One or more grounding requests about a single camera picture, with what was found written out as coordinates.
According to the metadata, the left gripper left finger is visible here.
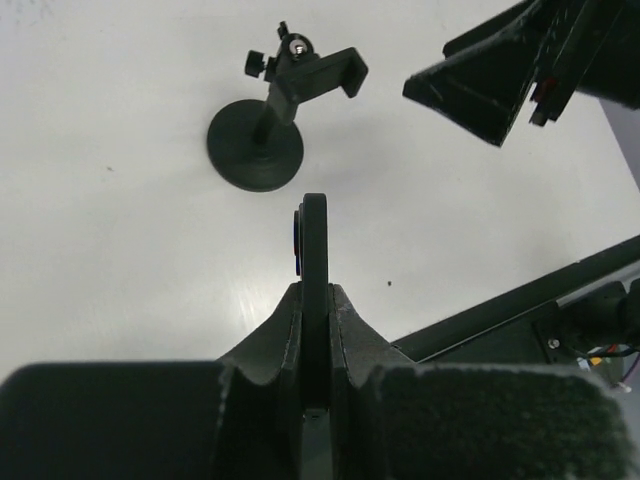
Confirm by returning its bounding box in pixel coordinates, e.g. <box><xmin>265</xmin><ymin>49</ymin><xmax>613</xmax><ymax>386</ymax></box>
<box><xmin>1</xmin><ymin>285</ymin><xmax>301</xmax><ymax>479</ymax></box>

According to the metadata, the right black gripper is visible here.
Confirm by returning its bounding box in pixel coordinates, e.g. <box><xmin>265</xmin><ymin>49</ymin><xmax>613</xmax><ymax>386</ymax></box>
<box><xmin>403</xmin><ymin>1</ymin><xmax>639</xmax><ymax>147</ymax></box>

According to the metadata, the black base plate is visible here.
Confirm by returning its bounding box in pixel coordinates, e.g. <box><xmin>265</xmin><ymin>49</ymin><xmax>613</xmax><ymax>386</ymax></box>
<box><xmin>393</xmin><ymin>238</ymin><xmax>639</xmax><ymax>370</ymax></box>

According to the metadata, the black clamp mount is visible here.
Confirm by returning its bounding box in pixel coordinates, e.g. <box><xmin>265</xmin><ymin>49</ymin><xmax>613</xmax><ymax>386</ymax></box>
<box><xmin>244</xmin><ymin>21</ymin><xmax>369</xmax><ymax>125</ymax></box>

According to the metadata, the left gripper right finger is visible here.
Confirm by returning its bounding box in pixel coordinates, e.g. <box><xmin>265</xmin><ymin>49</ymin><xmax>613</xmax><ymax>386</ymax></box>
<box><xmin>329</xmin><ymin>285</ymin><xmax>630</xmax><ymax>479</ymax></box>

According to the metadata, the black round stand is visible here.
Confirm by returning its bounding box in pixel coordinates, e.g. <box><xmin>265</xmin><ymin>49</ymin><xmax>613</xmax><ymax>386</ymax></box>
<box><xmin>206</xmin><ymin>99</ymin><xmax>304</xmax><ymax>192</ymax></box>

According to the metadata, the black phone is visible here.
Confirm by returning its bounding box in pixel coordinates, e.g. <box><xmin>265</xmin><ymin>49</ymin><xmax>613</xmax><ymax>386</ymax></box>
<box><xmin>292</xmin><ymin>192</ymin><xmax>332</xmax><ymax>480</ymax></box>

